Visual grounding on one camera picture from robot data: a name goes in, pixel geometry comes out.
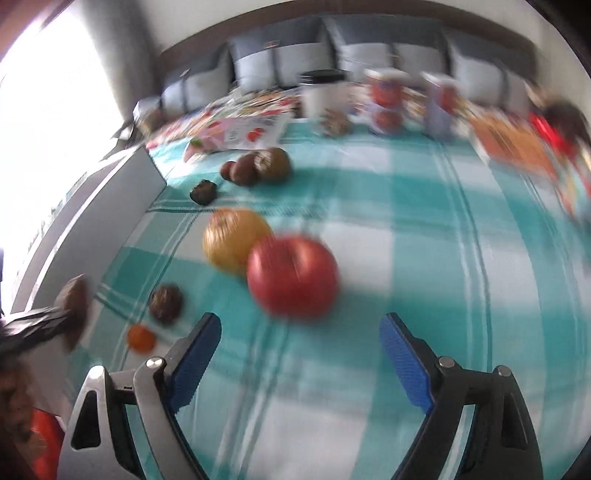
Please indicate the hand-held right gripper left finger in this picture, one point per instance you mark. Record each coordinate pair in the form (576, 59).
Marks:
(196, 360)

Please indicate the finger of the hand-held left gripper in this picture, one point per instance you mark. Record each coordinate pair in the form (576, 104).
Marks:
(32, 325)

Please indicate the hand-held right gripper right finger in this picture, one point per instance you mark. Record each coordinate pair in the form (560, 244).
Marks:
(406, 364)

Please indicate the small orange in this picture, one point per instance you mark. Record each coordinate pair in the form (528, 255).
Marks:
(141, 338)

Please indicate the red and brown object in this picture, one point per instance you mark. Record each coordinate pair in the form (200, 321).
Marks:
(561, 134)
(41, 443)

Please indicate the yellow round fruit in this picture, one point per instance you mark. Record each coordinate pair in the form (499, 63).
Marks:
(231, 237)

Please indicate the red apple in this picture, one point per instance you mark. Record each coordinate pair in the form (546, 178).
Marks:
(293, 277)

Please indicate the teal checked blanket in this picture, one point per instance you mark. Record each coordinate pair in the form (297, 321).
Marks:
(415, 221)

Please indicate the dark brown passion fruit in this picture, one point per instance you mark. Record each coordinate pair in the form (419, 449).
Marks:
(203, 191)

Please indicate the olive brown round fruit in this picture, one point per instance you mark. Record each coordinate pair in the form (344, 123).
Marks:
(277, 161)

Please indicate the pink printed packet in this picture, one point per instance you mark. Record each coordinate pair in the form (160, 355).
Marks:
(240, 134)

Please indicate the plastic bag with brown contents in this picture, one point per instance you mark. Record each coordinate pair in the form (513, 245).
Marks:
(148, 117)

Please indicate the orange book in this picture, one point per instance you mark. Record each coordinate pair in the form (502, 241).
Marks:
(512, 138)

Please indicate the colourful printed blanket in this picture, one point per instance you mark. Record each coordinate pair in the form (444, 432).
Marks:
(258, 102)

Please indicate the grey white pillow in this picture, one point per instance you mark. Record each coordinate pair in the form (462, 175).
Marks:
(198, 87)
(480, 67)
(369, 46)
(272, 62)

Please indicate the black lid jar of nuts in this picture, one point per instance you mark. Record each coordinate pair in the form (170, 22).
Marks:
(323, 99)

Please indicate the grey curtain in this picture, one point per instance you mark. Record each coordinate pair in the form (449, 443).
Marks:
(115, 50)

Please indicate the brown wooden headboard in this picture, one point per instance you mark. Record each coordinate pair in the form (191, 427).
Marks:
(194, 44)

